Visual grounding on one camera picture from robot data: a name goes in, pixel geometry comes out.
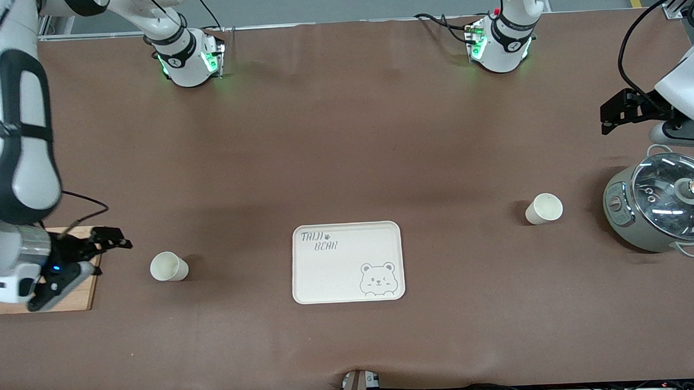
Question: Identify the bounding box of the white IKEA cup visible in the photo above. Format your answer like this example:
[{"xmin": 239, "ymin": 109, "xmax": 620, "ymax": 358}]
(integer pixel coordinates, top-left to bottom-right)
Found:
[
  {"xmin": 524, "ymin": 193, "xmax": 564, "ymax": 226},
  {"xmin": 149, "ymin": 250, "xmax": 190, "ymax": 283}
]

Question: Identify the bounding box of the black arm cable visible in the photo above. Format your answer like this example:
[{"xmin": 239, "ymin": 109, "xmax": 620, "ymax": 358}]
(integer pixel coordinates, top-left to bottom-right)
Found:
[
  {"xmin": 58, "ymin": 189, "xmax": 111, "ymax": 235},
  {"xmin": 615, "ymin": 0, "xmax": 694, "ymax": 112}
]

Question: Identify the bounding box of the white tray with bear print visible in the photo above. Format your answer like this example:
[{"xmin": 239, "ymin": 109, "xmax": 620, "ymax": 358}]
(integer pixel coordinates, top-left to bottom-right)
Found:
[{"xmin": 290, "ymin": 220, "xmax": 406, "ymax": 305}]

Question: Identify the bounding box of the glass pot lid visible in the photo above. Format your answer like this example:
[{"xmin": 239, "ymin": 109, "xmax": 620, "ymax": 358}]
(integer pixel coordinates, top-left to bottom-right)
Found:
[{"xmin": 630, "ymin": 153, "xmax": 694, "ymax": 243}]

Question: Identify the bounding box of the brown mounting bracket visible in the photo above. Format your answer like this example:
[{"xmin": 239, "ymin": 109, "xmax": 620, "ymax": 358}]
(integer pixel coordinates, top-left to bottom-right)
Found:
[{"xmin": 340, "ymin": 369, "xmax": 381, "ymax": 390}]

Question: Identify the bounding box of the black base cable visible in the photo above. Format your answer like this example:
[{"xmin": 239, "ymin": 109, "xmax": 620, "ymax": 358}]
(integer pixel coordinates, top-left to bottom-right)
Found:
[{"xmin": 414, "ymin": 10, "xmax": 472, "ymax": 47}]

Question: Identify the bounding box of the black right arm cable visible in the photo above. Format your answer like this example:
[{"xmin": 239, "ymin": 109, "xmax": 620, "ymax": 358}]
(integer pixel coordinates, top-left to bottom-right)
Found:
[{"xmin": 58, "ymin": 189, "xmax": 111, "ymax": 235}]

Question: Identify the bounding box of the wooden cutting board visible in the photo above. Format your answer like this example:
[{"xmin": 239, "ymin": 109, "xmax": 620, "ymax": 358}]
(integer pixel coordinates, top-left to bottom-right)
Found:
[{"xmin": 0, "ymin": 226, "xmax": 104, "ymax": 315}]

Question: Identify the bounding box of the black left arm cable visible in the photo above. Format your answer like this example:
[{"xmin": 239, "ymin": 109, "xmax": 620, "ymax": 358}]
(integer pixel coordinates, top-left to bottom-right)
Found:
[{"xmin": 615, "ymin": 0, "xmax": 694, "ymax": 112}]

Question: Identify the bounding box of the grey electric cooking pot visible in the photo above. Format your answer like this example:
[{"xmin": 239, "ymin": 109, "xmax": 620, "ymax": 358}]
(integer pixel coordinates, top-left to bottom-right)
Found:
[{"xmin": 601, "ymin": 142, "xmax": 694, "ymax": 261}]

